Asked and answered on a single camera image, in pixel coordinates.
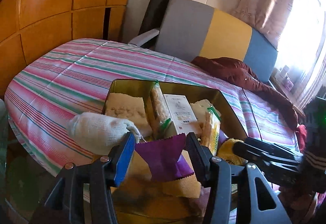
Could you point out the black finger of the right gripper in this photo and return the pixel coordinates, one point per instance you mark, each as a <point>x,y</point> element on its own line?
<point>258,151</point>

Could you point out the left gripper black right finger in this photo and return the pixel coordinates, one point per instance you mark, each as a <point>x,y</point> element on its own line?
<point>200,156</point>

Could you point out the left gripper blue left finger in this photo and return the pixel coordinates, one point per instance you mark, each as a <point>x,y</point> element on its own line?
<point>122,158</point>

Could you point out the purple snack packet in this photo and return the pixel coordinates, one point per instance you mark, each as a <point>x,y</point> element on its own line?
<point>165,159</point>
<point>222,138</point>

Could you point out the white cosmetic carton box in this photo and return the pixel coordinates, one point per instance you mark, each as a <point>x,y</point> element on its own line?
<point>182,117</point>

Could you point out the gold tin box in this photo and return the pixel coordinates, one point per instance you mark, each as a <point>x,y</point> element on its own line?
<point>230,124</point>

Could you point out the wooden window shelf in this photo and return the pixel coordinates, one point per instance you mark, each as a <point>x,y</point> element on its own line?
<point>279,87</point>

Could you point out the purple box on shelf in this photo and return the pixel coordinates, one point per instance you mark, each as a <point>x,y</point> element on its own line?
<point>287,83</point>

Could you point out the maroon down jacket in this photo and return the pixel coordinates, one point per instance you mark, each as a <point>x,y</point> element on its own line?
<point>236,72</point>

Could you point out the striped pink green bedspread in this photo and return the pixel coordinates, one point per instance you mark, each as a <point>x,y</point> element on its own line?
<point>75,78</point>

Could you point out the green glass side table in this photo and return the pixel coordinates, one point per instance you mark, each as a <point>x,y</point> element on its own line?
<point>3,141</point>

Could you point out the grey yellow blue sofa chair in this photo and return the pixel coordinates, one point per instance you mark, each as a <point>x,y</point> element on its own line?
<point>190,29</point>

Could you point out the black rolled mat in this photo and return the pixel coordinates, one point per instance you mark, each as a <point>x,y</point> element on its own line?
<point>154,15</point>

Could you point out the orange wooden wardrobe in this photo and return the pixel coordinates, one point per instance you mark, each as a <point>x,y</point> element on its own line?
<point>31,28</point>

